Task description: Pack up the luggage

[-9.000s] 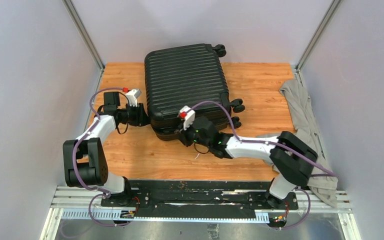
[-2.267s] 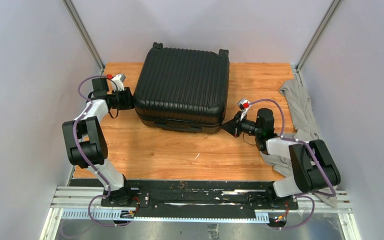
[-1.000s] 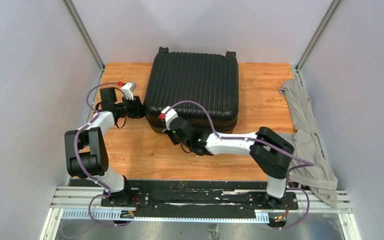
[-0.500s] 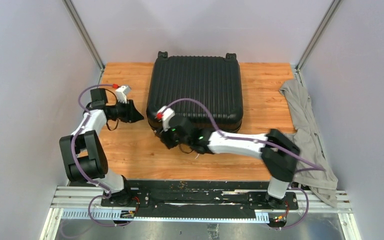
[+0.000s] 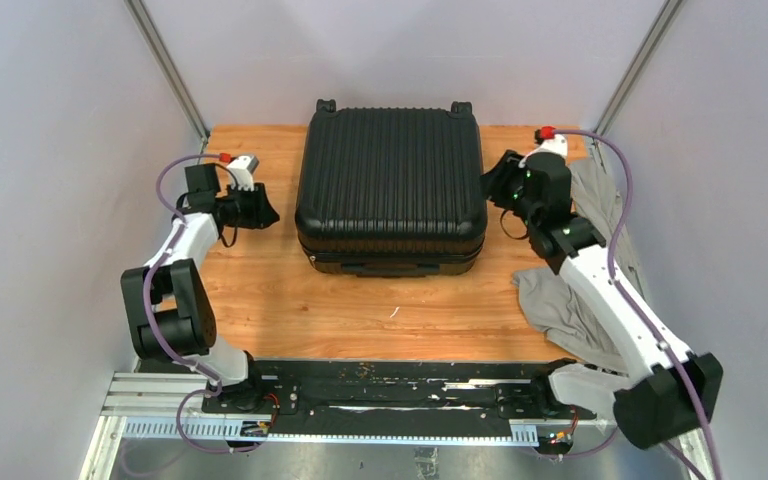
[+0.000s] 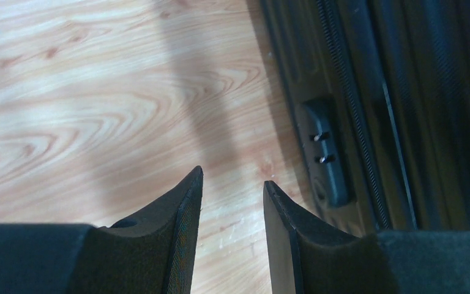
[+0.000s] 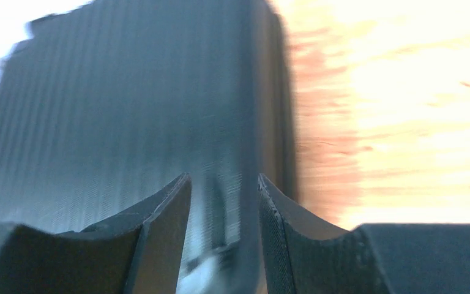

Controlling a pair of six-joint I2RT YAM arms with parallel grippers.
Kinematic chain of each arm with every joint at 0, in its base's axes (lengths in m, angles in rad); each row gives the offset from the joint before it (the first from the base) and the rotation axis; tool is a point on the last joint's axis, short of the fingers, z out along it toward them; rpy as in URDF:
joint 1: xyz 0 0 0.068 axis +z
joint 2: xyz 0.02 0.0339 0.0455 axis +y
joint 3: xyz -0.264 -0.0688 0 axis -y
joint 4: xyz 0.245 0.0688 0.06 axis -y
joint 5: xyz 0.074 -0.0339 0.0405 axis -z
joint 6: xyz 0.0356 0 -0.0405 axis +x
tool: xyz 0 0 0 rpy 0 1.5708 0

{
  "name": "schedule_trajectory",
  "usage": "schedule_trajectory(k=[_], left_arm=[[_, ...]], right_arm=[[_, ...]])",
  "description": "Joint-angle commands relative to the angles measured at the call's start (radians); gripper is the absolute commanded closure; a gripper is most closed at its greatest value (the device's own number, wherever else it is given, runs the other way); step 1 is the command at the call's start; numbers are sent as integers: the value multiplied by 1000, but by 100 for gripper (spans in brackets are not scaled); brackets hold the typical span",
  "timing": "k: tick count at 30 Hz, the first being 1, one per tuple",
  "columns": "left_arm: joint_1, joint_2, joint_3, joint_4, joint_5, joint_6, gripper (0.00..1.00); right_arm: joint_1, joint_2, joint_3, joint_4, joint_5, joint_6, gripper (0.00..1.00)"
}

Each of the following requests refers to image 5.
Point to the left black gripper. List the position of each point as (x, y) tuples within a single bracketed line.
[(262, 215)]

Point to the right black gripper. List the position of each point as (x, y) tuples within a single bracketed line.
[(495, 180)]

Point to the black suitcase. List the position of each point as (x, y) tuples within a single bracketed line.
[(391, 191)]

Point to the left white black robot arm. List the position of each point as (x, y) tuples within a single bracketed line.
[(167, 306)]

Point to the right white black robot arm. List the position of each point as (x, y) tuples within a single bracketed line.
[(666, 389)]

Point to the grey shirt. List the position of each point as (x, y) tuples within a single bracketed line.
[(552, 307)]

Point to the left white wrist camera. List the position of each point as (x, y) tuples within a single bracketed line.
[(241, 170)]

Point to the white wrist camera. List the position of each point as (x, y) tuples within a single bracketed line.
[(547, 141), (241, 170)]

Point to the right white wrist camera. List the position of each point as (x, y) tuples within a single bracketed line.
[(547, 141)]

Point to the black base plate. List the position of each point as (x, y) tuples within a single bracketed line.
[(357, 370)]

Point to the aluminium rail frame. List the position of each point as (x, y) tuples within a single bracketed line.
[(314, 409)]

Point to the left aluminium corner post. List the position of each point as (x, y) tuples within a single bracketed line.
[(146, 25)]

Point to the aluminium corner post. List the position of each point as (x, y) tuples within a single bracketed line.
[(146, 25), (661, 24)]

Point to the right aluminium corner post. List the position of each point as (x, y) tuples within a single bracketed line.
[(661, 24)]

